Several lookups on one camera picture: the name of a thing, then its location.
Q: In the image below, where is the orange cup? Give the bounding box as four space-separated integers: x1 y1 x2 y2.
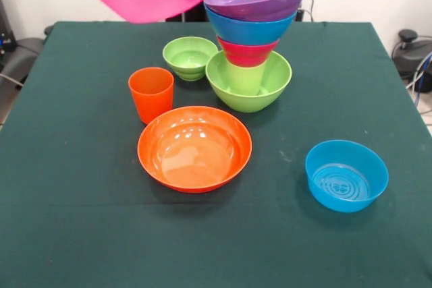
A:
128 67 175 125

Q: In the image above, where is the small blue bowl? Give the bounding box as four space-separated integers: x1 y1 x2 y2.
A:
305 139 389 214

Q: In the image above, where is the dark green tablecloth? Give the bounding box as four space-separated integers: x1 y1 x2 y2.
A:
0 20 432 288

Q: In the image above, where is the black computer tower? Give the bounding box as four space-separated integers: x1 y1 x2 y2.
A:
0 0 17 66

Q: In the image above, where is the light green cup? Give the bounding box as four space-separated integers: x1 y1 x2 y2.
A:
226 60 267 96

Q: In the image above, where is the medium green bowl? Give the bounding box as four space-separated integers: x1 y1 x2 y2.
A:
205 51 292 113

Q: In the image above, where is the large blue bowl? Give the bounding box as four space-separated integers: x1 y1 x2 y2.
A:
204 4 298 46

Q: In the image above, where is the wide orange bowl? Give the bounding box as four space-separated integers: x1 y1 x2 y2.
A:
137 105 253 194

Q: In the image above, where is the small green bowl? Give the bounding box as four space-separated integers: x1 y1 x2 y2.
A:
162 36 219 82

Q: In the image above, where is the small crimson bowl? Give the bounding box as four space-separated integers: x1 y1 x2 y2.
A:
216 35 280 68

